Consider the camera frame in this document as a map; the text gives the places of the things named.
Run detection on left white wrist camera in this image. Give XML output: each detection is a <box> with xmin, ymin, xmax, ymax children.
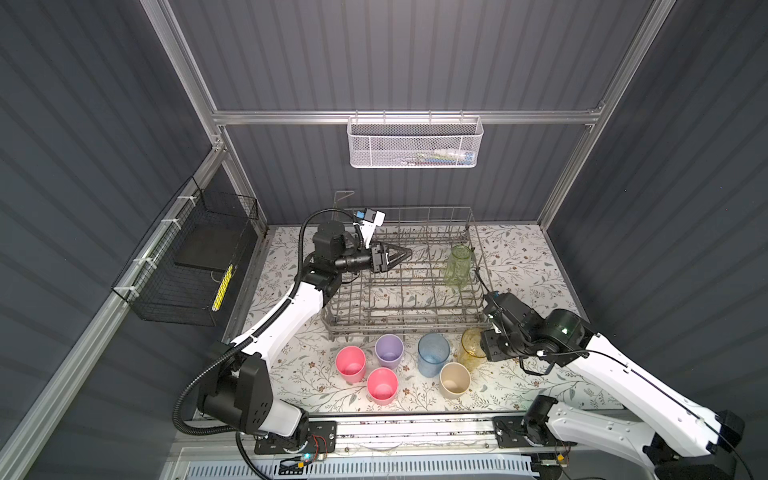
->
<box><xmin>354</xmin><ymin>208</ymin><xmax>386</xmax><ymax>249</ymax></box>

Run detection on grey wire dish rack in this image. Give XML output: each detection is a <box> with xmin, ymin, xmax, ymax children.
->
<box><xmin>321</xmin><ymin>205</ymin><xmax>492</xmax><ymax>337</ymax></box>

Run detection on pink plastic cup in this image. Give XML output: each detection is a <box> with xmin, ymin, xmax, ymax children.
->
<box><xmin>335</xmin><ymin>345</ymin><xmax>367</xmax><ymax>384</ymax></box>
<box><xmin>367</xmin><ymin>367</ymin><xmax>399</xmax><ymax>405</ymax></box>

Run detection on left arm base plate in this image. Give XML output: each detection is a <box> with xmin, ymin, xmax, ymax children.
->
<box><xmin>254</xmin><ymin>419</ymin><xmax>338</xmax><ymax>455</ymax></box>

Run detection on yellow glass cup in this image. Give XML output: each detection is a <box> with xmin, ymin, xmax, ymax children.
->
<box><xmin>457</xmin><ymin>328</ymin><xmax>487</xmax><ymax>372</ymax></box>

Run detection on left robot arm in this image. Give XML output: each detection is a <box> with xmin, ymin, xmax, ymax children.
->
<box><xmin>171</xmin><ymin>209</ymin><xmax>412</xmax><ymax>444</ymax></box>

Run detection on black wire wall basket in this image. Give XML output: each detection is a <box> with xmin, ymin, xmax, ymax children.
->
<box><xmin>113</xmin><ymin>181</ymin><xmax>266</xmax><ymax>327</ymax></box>

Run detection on blue translucent cup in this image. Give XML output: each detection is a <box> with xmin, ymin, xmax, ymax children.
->
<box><xmin>417</xmin><ymin>333</ymin><xmax>451</xmax><ymax>378</ymax></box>

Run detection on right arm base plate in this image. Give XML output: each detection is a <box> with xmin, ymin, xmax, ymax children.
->
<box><xmin>491</xmin><ymin>415</ymin><xmax>542</xmax><ymax>449</ymax></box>

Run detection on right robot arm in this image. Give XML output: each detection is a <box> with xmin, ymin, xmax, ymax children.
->
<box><xmin>481</xmin><ymin>291</ymin><xmax>745</xmax><ymax>479</ymax></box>

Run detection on pink plastic cup front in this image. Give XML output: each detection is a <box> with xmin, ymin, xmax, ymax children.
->
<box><xmin>367</xmin><ymin>367</ymin><xmax>399</xmax><ymax>405</ymax></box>

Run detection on black pad in basket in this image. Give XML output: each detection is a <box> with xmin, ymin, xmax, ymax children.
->
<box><xmin>173</xmin><ymin>225</ymin><xmax>241</xmax><ymax>273</ymax></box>

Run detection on purple plastic cup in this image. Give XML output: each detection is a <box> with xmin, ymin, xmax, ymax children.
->
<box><xmin>374</xmin><ymin>334</ymin><xmax>405</xmax><ymax>370</ymax></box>

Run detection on white mesh wall basket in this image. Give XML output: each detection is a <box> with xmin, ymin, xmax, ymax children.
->
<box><xmin>346</xmin><ymin>115</ymin><xmax>484</xmax><ymax>169</ymax></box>

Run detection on floral table mat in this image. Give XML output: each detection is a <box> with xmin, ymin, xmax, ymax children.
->
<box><xmin>270</xmin><ymin>225</ymin><xmax>621</xmax><ymax>413</ymax></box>

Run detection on beige plastic cup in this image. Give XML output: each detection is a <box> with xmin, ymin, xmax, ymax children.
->
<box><xmin>439</xmin><ymin>362</ymin><xmax>471</xmax><ymax>399</ymax></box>

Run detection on tubes in white basket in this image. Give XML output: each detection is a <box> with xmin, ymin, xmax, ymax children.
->
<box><xmin>396</xmin><ymin>149</ymin><xmax>476</xmax><ymax>168</ymax></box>

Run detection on green glass cup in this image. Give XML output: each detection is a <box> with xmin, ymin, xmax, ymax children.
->
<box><xmin>443</xmin><ymin>244</ymin><xmax>473</xmax><ymax>290</ymax></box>

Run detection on pink plastic cup rear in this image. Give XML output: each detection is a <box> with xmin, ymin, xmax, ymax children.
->
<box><xmin>335</xmin><ymin>345</ymin><xmax>367</xmax><ymax>384</ymax></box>

